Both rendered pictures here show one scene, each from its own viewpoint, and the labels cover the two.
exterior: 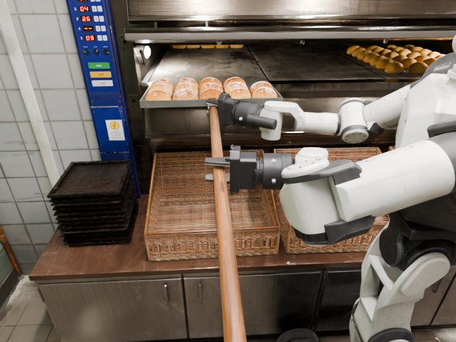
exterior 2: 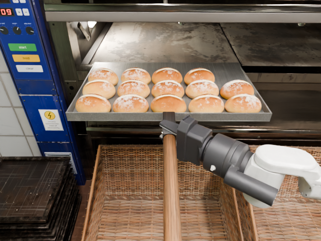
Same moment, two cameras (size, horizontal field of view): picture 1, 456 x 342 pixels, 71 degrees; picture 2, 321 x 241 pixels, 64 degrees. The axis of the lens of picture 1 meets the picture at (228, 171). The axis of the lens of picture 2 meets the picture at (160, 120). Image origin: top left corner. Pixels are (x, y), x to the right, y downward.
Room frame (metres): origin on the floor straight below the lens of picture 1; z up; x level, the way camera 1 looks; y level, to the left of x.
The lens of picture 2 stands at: (0.65, 0.04, 1.60)
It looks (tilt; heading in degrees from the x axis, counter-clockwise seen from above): 37 degrees down; 5
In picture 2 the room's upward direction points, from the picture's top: straight up
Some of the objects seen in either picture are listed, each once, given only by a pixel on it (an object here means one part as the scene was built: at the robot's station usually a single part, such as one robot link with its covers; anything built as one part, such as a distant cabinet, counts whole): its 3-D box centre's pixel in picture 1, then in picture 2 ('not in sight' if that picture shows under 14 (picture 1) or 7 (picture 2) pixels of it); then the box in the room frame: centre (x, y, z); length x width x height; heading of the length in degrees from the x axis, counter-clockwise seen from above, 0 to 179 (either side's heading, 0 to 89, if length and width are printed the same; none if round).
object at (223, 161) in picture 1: (217, 159); not in sight; (0.69, 0.02, 1.22); 0.06 x 0.03 x 0.02; 86
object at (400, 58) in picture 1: (403, 57); not in sight; (2.00, -1.04, 1.21); 0.61 x 0.48 x 0.06; 3
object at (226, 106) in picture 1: (235, 112); (204, 148); (1.08, -0.03, 1.19); 0.12 x 0.10 x 0.13; 59
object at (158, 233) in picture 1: (211, 199); (162, 211); (1.23, 0.08, 0.72); 0.56 x 0.49 x 0.28; 94
